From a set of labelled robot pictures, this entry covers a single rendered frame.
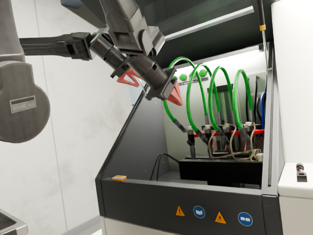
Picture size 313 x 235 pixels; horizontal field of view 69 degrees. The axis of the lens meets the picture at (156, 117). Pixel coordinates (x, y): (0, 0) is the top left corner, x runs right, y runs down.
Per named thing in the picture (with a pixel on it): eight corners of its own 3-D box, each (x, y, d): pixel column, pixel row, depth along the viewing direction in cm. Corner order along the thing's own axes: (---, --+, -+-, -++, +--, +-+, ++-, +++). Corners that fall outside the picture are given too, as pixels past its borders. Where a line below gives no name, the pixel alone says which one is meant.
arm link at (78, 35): (78, 60, 78) (69, 36, 72) (94, 43, 86) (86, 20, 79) (110, 63, 75) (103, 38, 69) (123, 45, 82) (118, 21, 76)
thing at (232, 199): (105, 217, 95) (100, 179, 95) (113, 212, 99) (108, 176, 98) (268, 254, 60) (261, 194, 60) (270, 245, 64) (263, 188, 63)
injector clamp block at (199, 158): (182, 195, 98) (178, 160, 97) (192, 187, 106) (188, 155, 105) (269, 205, 78) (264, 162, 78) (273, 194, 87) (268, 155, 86)
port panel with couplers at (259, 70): (247, 131, 109) (239, 67, 108) (248, 130, 111) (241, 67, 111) (277, 130, 101) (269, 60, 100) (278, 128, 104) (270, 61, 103)
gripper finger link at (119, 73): (142, 79, 83) (122, 62, 80) (153, 70, 78) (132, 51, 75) (135, 92, 79) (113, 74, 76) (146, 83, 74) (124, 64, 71)
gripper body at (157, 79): (179, 71, 63) (162, 51, 59) (164, 99, 59) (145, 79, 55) (163, 76, 68) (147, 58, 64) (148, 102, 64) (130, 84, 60)
